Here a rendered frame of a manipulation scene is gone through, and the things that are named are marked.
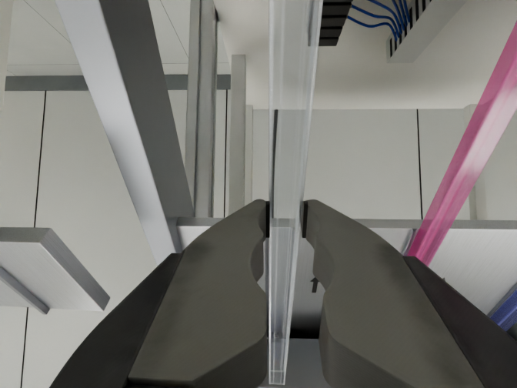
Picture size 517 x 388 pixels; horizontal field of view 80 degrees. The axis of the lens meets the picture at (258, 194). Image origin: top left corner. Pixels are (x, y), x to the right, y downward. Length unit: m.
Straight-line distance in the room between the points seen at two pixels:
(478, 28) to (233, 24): 0.44
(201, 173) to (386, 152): 1.71
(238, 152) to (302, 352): 0.40
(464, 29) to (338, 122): 1.42
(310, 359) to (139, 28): 0.32
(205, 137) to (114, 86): 0.33
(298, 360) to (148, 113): 0.27
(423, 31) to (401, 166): 1.56
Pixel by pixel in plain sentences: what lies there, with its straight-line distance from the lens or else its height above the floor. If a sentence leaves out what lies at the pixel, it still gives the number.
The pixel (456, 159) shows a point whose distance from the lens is 0.22.
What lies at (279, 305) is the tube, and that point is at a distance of 0.19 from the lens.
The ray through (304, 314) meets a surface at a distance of 0.35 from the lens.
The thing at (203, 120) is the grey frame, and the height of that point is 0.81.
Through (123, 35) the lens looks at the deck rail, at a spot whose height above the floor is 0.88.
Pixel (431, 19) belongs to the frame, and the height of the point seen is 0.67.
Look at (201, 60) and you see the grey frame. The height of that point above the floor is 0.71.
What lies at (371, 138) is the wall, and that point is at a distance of 2.09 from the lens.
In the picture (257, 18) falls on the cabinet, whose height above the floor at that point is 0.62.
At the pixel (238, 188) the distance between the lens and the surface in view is 0.62.
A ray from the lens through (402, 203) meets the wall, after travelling 2.09.
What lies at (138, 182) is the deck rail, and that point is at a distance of 0.21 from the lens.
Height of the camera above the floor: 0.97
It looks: 6 degrees down
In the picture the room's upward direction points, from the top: 179 degrees counter-clockwise
